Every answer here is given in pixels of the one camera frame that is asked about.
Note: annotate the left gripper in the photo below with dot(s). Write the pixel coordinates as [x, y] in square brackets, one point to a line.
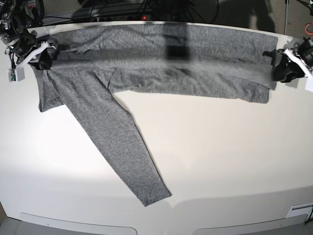
[290, 64]

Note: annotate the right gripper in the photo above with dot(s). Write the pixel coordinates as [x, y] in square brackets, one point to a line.
[39, 55]

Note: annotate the grey long-sleeve T-shirt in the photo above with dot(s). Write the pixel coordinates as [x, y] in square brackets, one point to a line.
[91, 64]

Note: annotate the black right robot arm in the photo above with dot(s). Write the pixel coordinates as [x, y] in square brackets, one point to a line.
[15, 20]

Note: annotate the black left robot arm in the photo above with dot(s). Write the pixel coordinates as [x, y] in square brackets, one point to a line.
[307, 42]

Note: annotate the black power strip red light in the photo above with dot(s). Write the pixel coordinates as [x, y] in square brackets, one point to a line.
[122, 18]

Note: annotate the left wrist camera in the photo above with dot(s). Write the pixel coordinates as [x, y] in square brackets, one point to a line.
[309, 85]

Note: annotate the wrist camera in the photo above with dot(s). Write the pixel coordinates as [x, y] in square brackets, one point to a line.
[309, 85]
[16, 75]

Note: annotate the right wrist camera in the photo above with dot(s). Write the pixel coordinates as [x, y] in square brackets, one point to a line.
[16, 75]

